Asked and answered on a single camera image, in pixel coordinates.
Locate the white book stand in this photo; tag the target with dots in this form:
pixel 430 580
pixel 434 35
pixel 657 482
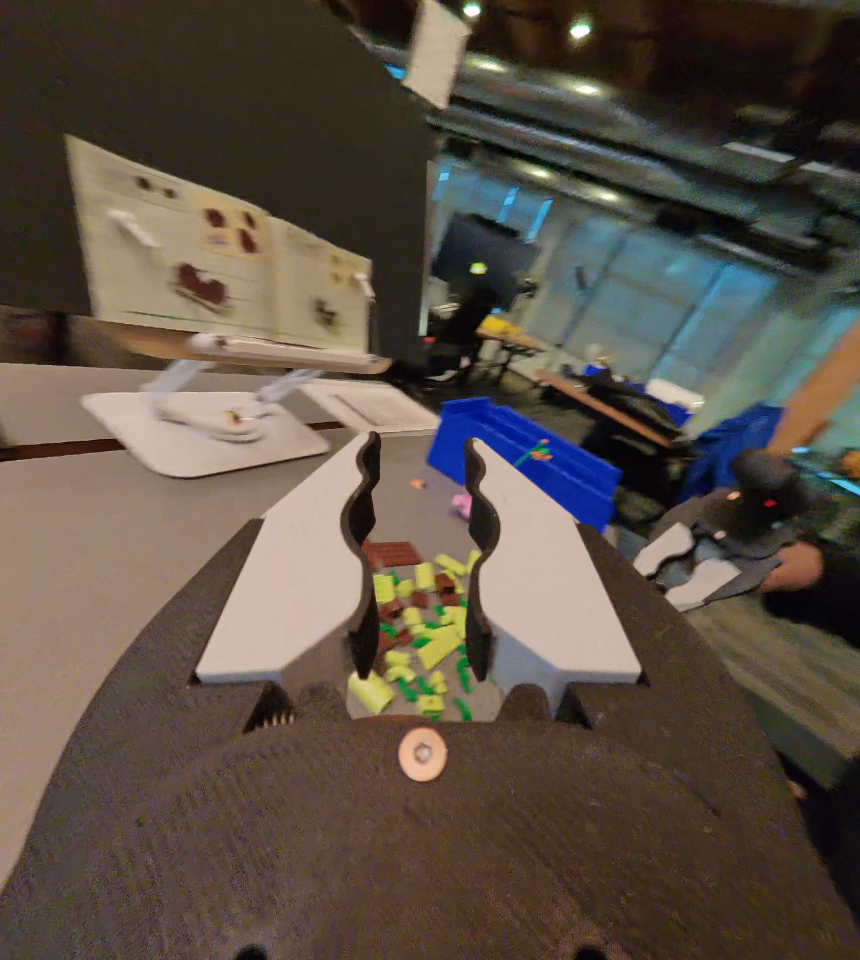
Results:
pixel 175 442

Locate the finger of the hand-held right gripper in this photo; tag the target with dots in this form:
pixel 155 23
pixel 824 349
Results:
pixel 703 585
pixel 666 549

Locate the pile of toy bricks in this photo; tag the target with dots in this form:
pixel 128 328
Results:
pixel 437 645

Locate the printed paper sheet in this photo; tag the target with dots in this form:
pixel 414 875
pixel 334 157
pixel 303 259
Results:
pixel 377 409

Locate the blue labelled plastic bin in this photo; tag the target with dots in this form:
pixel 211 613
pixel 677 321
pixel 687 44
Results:
pixel 587 487

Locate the pink toy planter figure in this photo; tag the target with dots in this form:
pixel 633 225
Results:
pixel 462 506

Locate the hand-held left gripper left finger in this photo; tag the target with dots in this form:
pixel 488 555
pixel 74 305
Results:
pixel 287 600

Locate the person's right hand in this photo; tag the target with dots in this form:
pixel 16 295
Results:
pixel 793 570

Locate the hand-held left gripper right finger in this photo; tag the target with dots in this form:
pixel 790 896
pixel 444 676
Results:
pixel 557 600

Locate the instruction booklet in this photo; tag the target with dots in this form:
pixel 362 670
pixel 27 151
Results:
pixel 137 270

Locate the white hanging sign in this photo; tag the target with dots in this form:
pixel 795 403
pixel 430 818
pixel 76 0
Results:
pixel 437 52

